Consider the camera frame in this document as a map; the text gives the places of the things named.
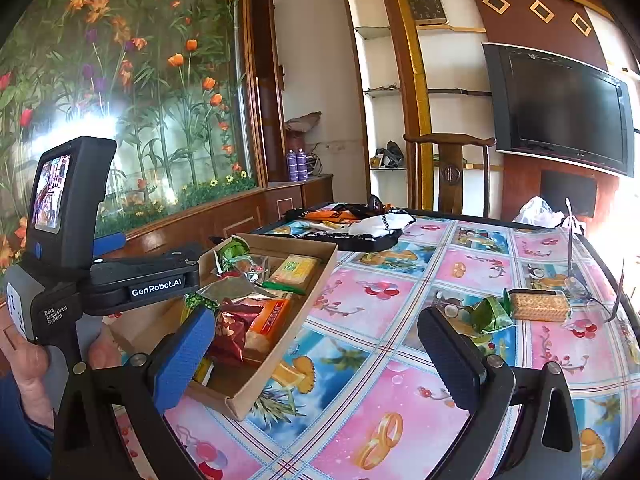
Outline red gold print snack packet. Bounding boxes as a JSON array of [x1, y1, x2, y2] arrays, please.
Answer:
[[212, 297, 263, 366]]

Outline brown cardboard box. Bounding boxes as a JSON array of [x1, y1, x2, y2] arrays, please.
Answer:
[[102, 232, 338, 422]]

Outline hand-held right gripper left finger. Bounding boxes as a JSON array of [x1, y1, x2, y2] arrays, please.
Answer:
[[50, 305, 217, 480]]

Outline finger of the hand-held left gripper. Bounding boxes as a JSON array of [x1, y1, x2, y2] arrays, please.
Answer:
[[94, 231, 127, 257], [89, 243, 203, 288]]

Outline white plastic bag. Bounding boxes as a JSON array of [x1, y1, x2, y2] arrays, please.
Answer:
[[512, 196, 568, 226]]

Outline person's left hand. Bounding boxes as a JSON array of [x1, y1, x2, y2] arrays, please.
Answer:
[[0, 330, 123, 428]]

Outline square wall clock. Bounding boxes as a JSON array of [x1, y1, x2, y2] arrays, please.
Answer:
[[406, 0, 448, 26]]

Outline white wall shelf niche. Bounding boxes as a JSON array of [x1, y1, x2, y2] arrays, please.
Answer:
[[345, 0, 416, 211]]

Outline black rectangular wall panel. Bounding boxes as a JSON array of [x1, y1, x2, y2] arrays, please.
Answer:
[[540, 170, 598, 218]]

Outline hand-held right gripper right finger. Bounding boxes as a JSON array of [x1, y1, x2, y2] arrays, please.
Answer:
[[417, 306, 583, 480]]

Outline black flat-screen television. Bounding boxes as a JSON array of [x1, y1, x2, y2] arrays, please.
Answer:
[[481, 42, 636, 178]]

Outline floral wall mural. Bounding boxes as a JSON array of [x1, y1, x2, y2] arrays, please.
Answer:
[[0, 0, 261, 271]]

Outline wooden sideboard cabinet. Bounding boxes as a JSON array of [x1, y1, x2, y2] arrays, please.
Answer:
[[97, 174, 335, 261]]

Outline black white cloth pouch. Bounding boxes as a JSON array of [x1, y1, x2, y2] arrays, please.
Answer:
[[210, 195, 417, 253]]

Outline purple eyeglasses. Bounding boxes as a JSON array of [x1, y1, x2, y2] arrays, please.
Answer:
[[565, 197, 626, 323]]

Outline long cracker packet green ends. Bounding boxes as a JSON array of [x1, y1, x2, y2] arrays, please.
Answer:
[[502, 287, 572, 322]]

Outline dark wooden chair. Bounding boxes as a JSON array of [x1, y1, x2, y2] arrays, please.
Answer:
[[402, 132, 497, 218]]

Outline person's left forearm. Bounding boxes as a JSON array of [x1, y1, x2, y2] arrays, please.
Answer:
[[0, 375, 53, 480]]

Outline dark grey bundle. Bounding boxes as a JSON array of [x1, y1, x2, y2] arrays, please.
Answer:
[[371, 141, 406, 170]]

